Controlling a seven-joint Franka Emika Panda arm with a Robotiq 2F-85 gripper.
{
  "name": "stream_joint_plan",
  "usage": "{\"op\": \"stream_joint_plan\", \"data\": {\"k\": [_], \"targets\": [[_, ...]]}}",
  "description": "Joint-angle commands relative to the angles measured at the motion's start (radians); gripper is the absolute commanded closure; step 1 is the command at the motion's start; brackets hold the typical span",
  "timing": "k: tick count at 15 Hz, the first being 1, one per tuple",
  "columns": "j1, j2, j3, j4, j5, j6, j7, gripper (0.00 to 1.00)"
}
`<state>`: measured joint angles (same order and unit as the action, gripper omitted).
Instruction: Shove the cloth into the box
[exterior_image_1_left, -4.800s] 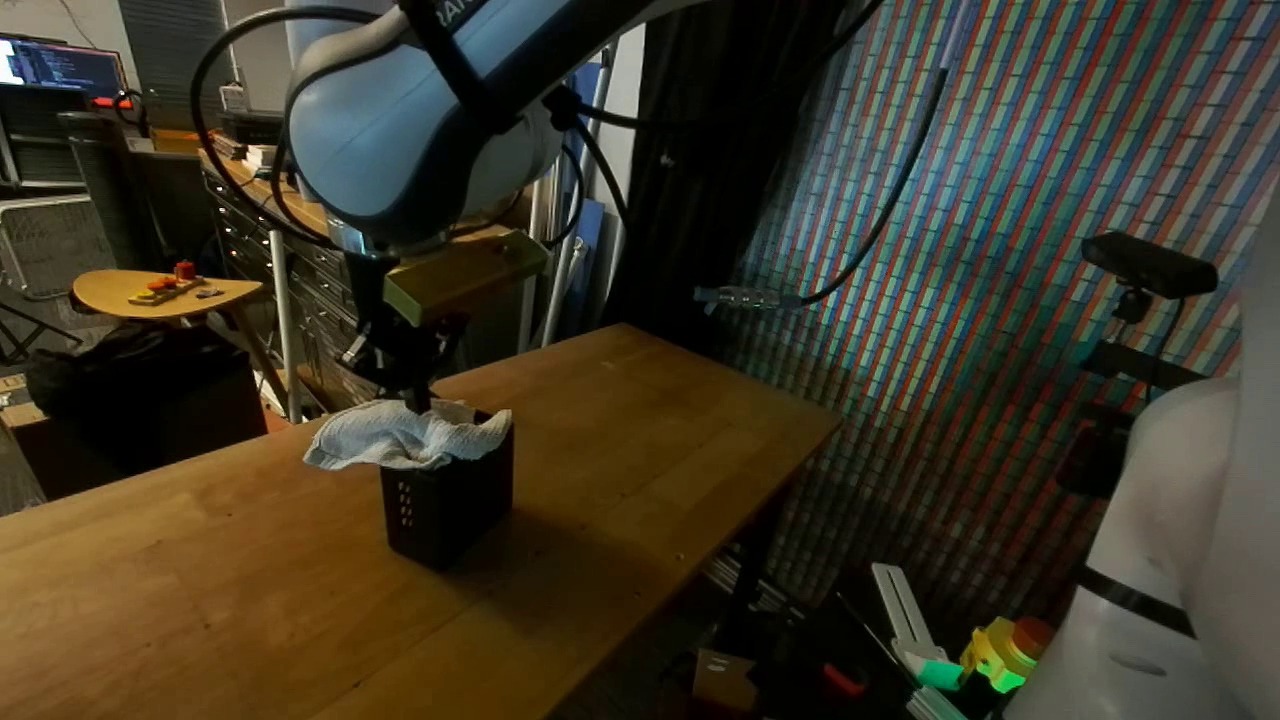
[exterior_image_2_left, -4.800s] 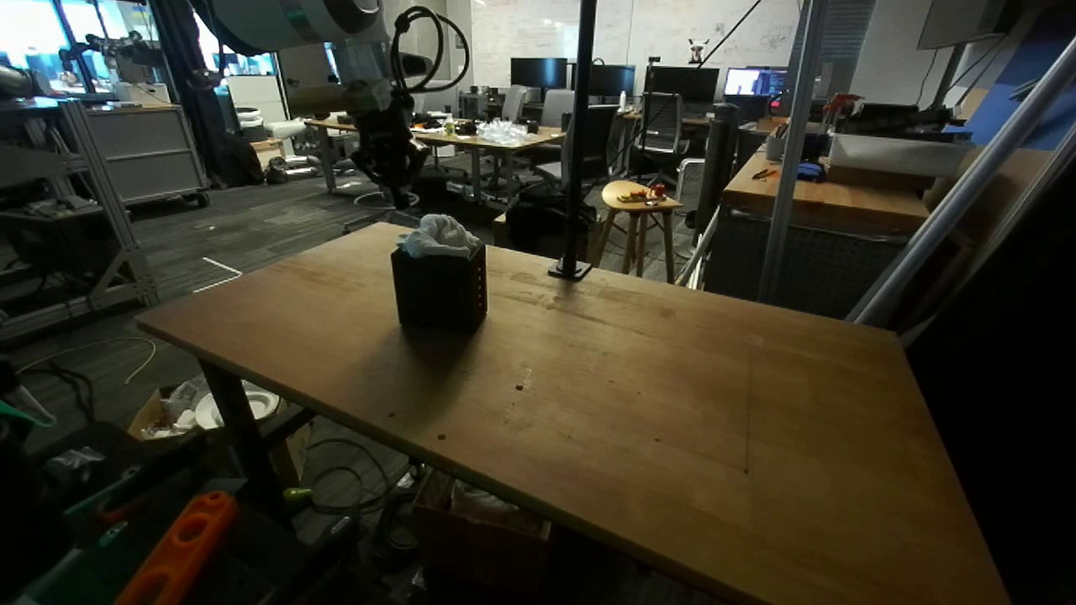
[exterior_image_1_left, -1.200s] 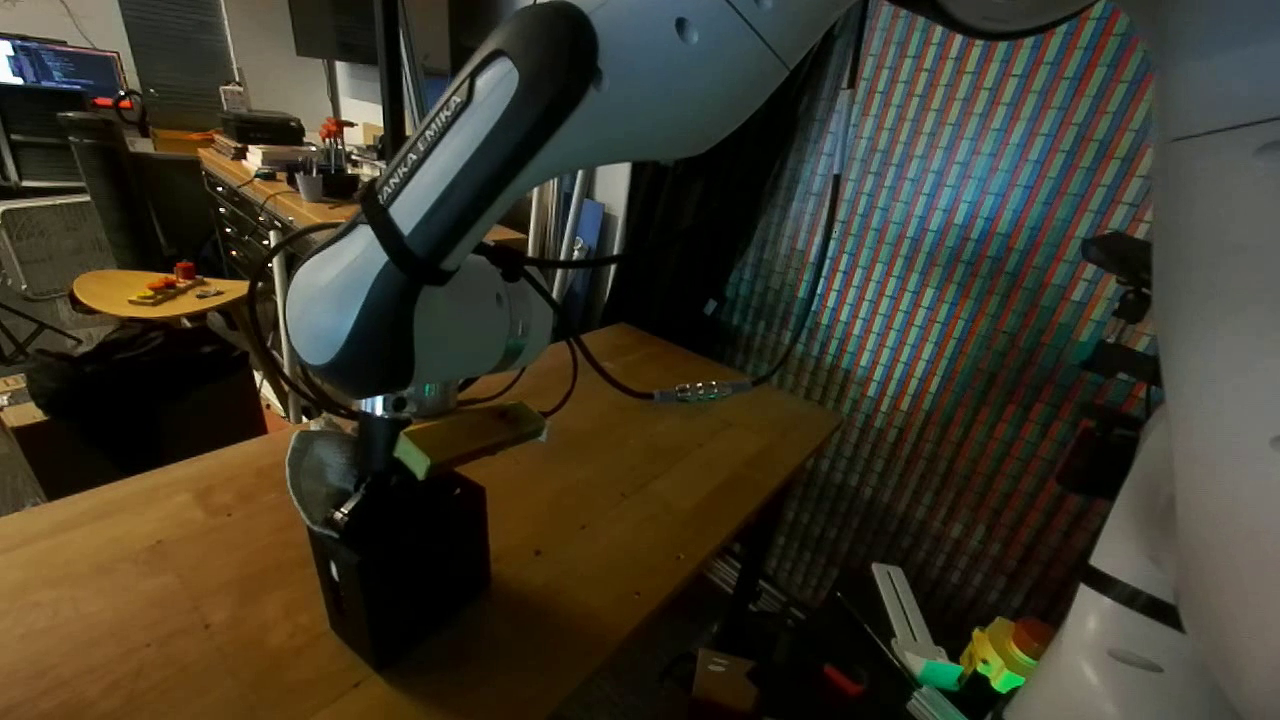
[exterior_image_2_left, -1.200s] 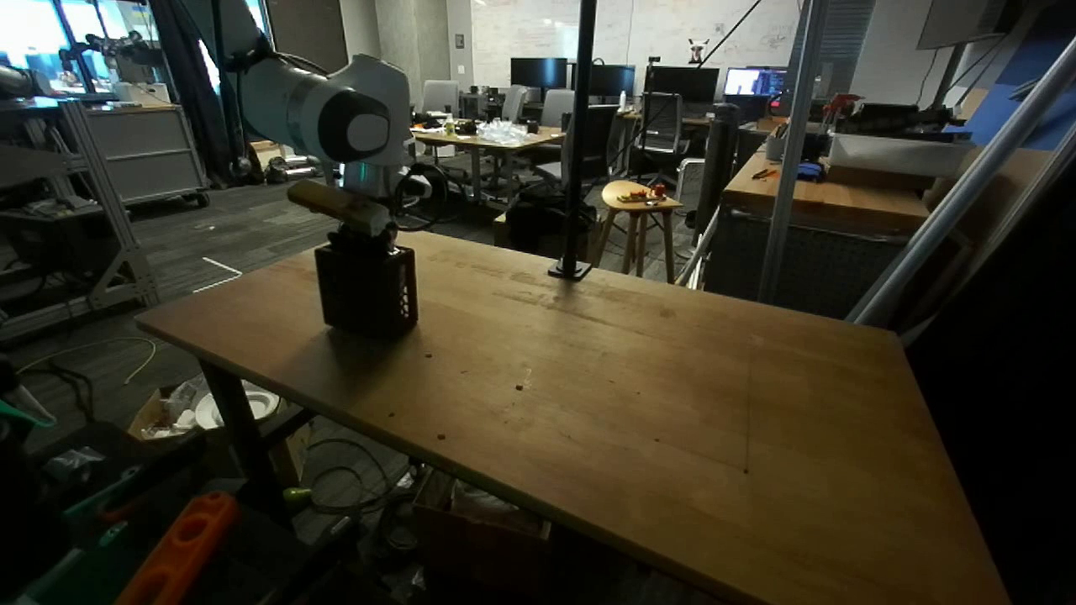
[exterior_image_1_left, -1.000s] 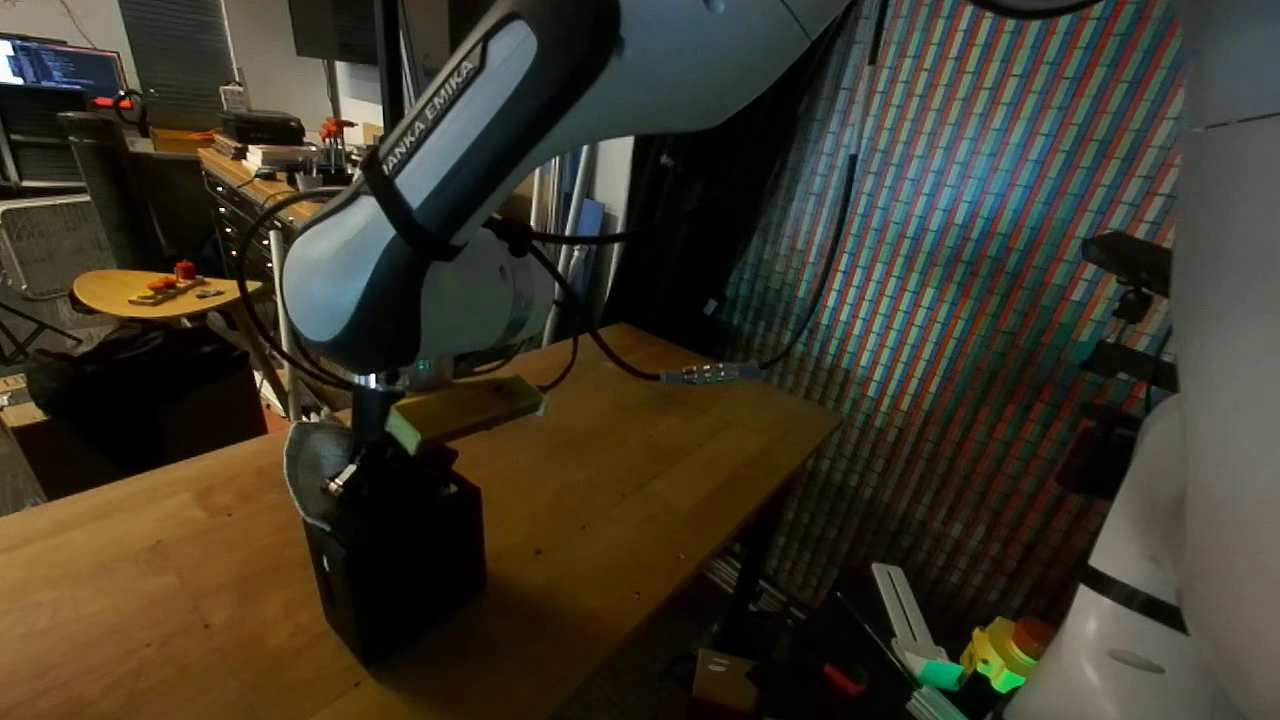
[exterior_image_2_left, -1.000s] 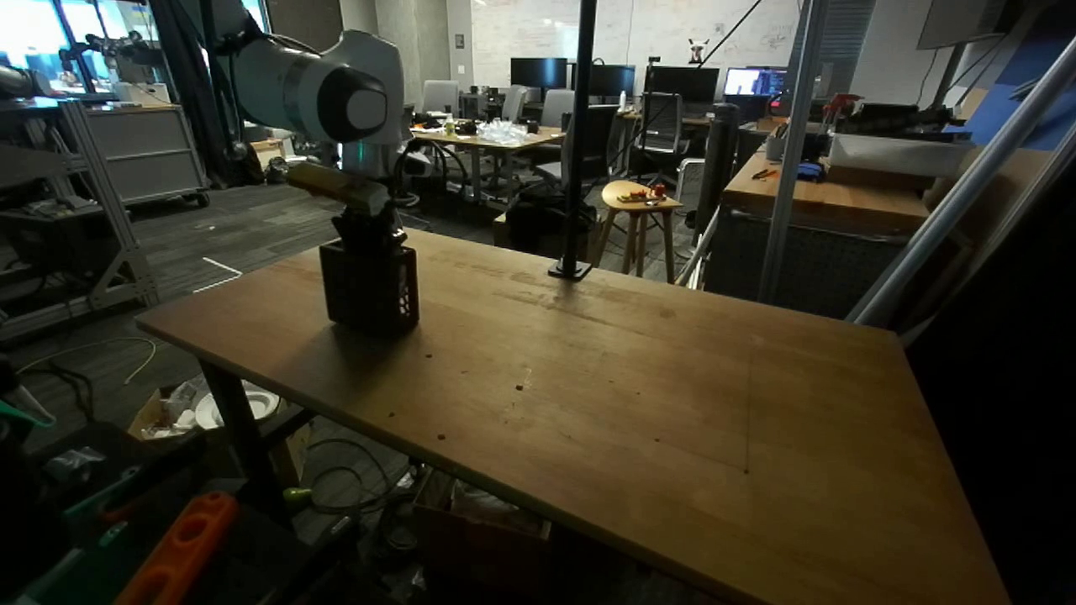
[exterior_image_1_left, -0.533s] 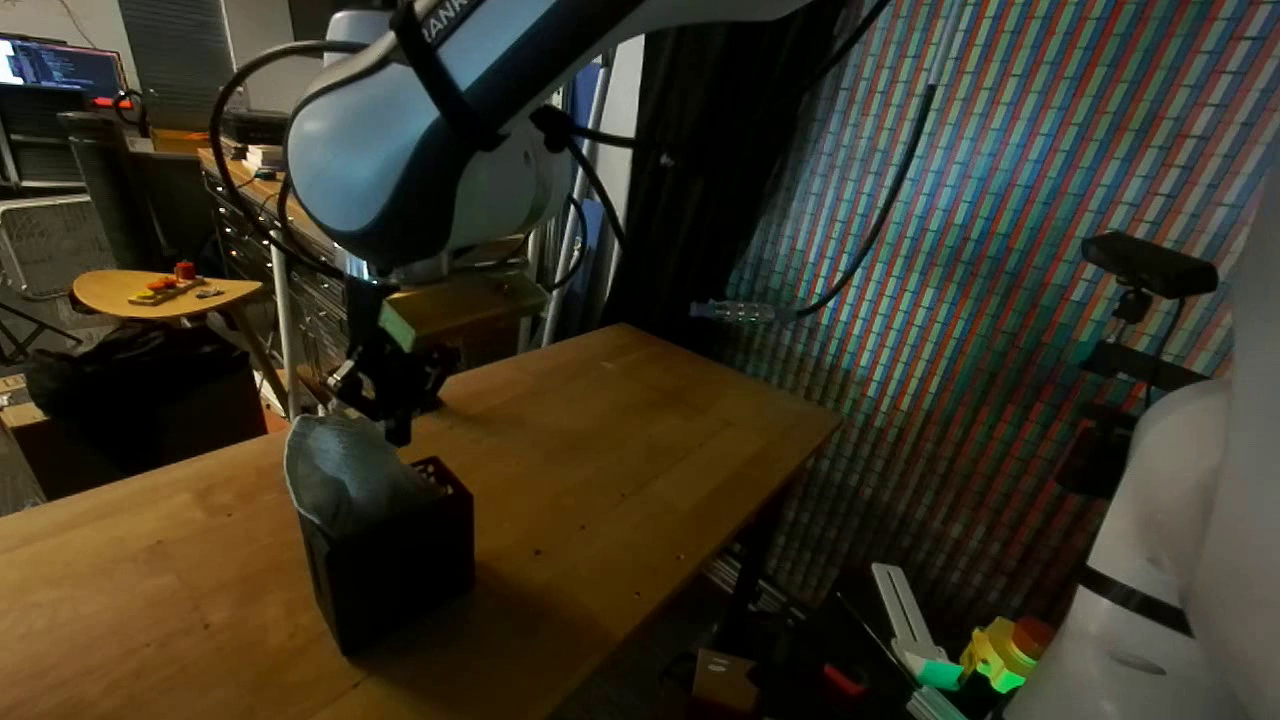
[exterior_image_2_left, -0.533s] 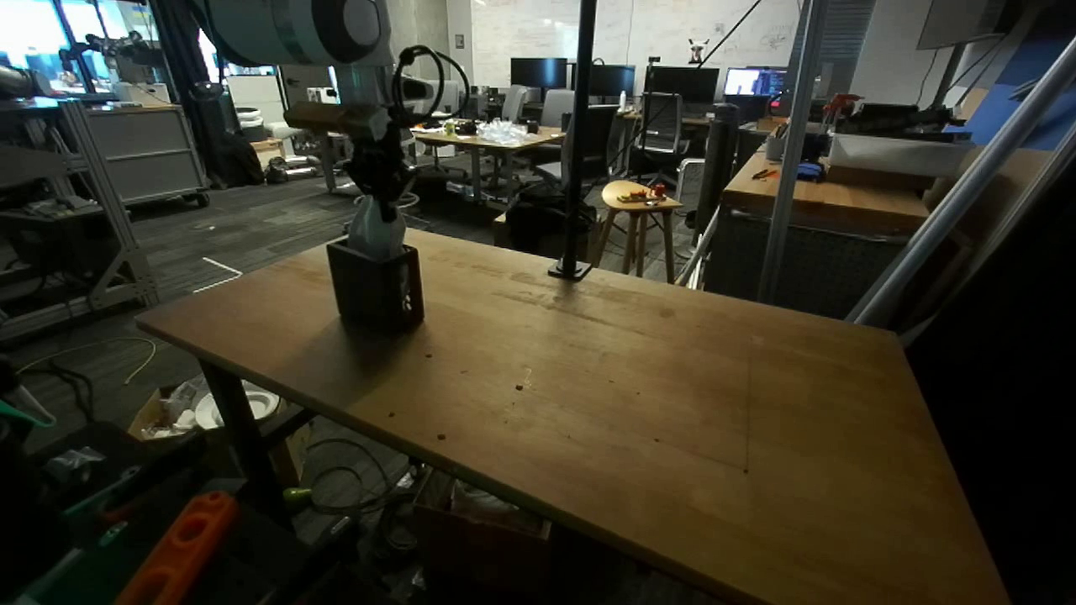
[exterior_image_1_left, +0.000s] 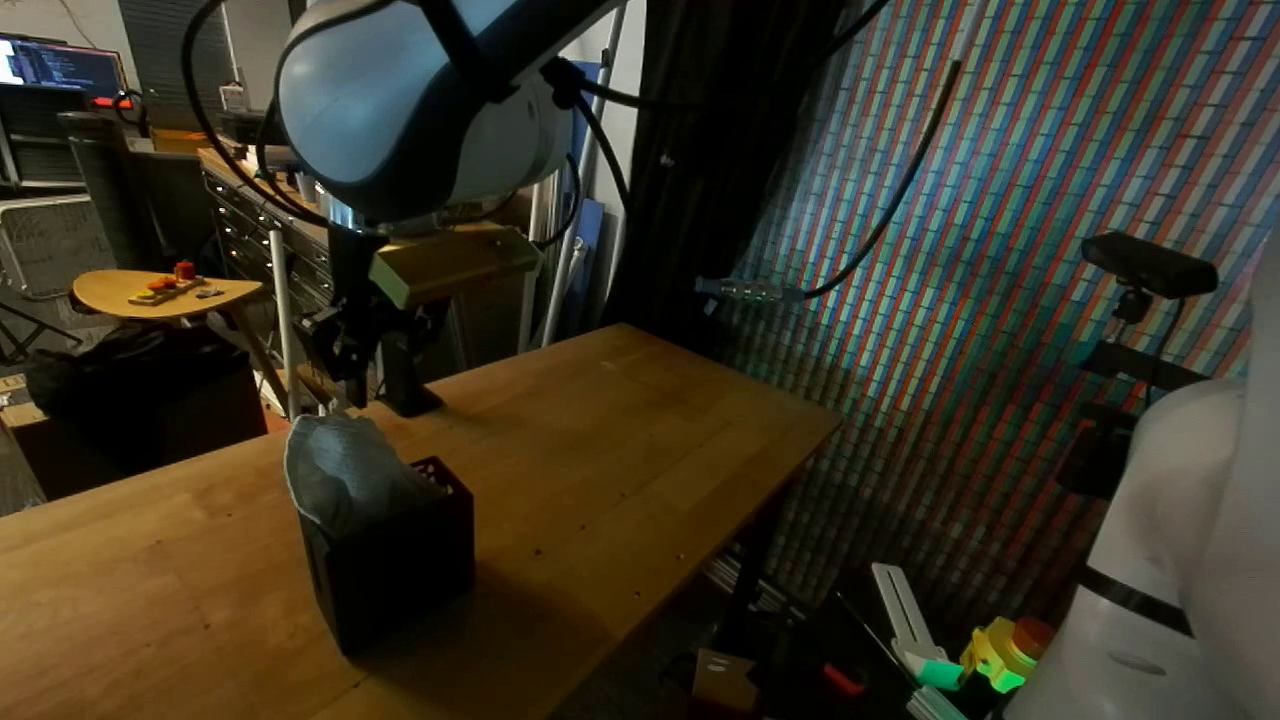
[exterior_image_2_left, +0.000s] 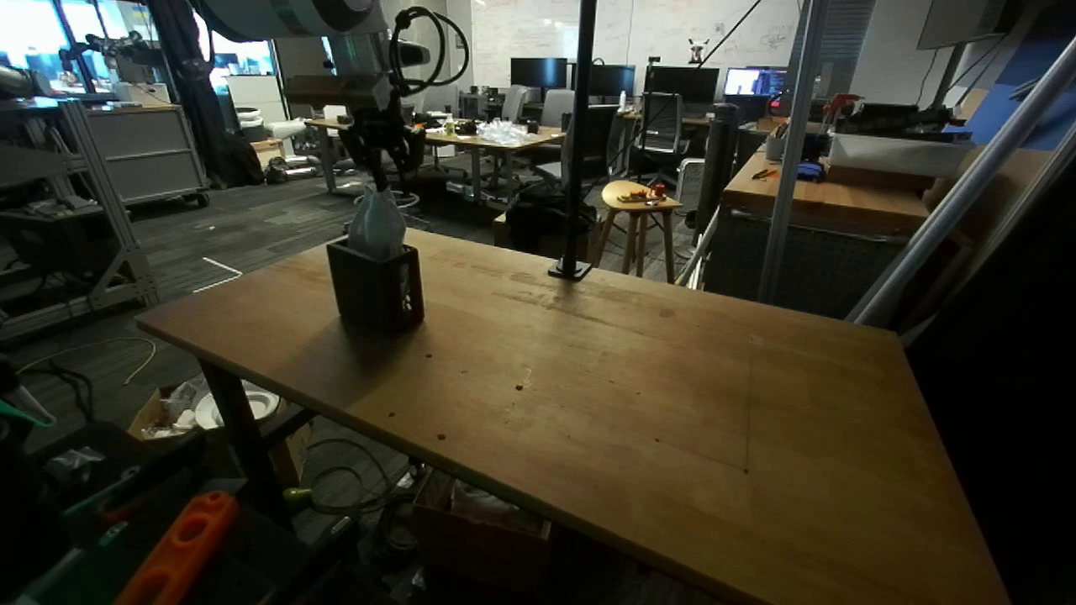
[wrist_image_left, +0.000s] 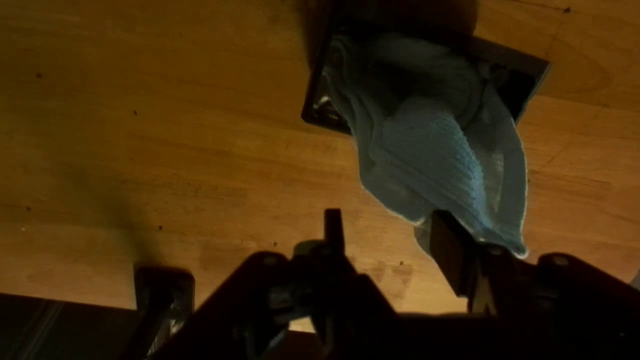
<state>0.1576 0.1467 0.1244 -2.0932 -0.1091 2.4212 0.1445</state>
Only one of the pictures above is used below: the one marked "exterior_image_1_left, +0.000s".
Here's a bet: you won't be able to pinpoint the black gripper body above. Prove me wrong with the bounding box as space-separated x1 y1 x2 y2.
294 221 404 383

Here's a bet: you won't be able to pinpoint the light blue terry cloth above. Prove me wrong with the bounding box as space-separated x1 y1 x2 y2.
278 407 430 544

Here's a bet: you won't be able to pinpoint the black perforated plastic box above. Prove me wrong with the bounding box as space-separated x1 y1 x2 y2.
291 456 480 661

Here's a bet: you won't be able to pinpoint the small cardboard box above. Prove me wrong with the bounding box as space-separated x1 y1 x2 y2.
688 645 762 720

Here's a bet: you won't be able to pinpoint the wooden top workbench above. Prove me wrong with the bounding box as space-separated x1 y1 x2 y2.
194 138 352 412

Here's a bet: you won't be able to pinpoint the small red objects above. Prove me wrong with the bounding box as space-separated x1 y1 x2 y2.
141 257 207 301

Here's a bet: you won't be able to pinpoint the black storage case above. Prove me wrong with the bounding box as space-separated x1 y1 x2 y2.
23 323 271 470

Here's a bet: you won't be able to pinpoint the slanted silver metal pole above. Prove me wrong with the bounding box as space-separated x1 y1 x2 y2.
532 75 602 352

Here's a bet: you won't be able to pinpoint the round wooden stool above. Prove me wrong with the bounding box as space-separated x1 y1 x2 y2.
67 260 266 323

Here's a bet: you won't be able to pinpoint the lit computer monitor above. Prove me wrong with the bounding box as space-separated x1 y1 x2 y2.
0 32 128 96

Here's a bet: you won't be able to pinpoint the white plastic bar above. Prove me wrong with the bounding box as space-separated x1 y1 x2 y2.
867 559 953 663

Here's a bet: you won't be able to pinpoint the mesh patterned screen panel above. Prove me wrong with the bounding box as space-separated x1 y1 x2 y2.
702 0 1280 630

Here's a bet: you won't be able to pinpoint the yellow green toy block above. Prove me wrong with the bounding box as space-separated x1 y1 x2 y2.
957 610 1042 695

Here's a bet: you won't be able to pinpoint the upright silver metal post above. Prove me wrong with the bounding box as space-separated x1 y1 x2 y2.
264 224 302 424

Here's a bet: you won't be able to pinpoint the looped black arm cable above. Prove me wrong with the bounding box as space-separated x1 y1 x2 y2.
181 0 339 230

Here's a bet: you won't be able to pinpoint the black camera on tripod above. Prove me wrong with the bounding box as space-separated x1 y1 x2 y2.
1054 226 1224 505

